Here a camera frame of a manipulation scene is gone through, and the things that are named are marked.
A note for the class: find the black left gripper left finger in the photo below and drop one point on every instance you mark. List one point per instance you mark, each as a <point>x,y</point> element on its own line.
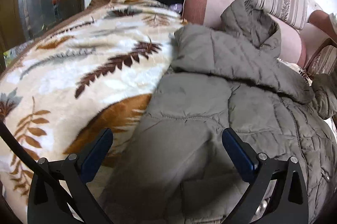
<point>59,192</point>

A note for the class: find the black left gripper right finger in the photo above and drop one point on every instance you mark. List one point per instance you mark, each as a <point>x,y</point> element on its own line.
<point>276,192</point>

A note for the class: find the olive green padded jacket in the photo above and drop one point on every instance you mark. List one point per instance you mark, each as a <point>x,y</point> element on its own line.
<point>175,169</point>

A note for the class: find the cream leaf pattern blanket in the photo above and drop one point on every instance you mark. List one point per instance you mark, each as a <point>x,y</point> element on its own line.
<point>95,70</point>

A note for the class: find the striped beige side cushion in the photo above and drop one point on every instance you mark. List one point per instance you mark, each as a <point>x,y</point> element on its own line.
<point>320,61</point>

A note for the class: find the purple patterned garment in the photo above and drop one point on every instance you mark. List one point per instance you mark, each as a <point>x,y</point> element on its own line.
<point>178,8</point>

